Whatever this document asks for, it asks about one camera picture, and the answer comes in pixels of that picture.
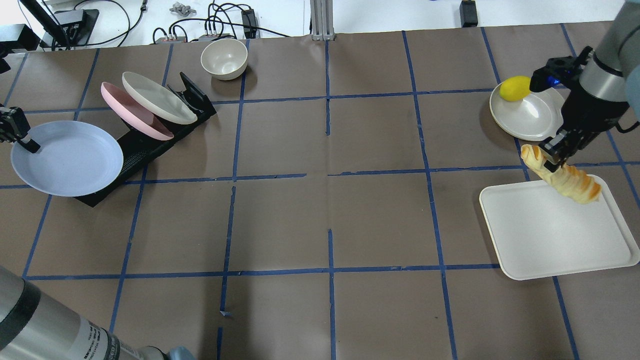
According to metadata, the aluminium frame post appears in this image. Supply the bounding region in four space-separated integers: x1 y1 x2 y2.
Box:
310 0 336 42

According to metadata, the yellow lemon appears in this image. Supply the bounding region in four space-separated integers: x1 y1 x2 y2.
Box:
498 75 531 102

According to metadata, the black plate rack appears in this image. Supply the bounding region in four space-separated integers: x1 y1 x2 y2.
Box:
76 71 217 207

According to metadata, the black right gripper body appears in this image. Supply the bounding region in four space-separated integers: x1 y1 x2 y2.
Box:
530 47 630 151

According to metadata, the cream plate in rack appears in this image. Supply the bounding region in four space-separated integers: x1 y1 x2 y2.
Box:
121 71 198 125

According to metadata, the cream round plate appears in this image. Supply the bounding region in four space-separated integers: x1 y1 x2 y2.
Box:
489 82 565 142

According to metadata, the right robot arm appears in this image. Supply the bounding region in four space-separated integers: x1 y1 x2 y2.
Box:
529 0 640 173

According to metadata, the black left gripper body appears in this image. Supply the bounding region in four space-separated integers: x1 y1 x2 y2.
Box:
0 105 30 142

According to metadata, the brown paper table cover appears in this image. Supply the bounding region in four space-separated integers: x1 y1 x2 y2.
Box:
0 22 639 360

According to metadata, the spiral orange bread roll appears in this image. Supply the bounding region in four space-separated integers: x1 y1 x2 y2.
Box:
520 144 602 204

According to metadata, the blue plate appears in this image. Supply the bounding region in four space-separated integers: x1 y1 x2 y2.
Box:
10 120 124 198

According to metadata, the cream bowl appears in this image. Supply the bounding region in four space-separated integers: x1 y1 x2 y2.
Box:
199 38 249 81

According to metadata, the white rectangular tray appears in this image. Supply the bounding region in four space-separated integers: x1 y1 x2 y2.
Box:
478 175 640 281

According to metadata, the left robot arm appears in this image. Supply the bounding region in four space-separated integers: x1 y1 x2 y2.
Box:
1 107 194 360

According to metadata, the black power adapter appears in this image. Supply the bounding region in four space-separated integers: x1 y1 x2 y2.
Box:
459 0 479 28

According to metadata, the pink plate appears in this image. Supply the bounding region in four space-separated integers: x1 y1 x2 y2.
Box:
100 82 174 141

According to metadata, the black power brick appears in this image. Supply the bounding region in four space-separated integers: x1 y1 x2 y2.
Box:
241 9 259 39

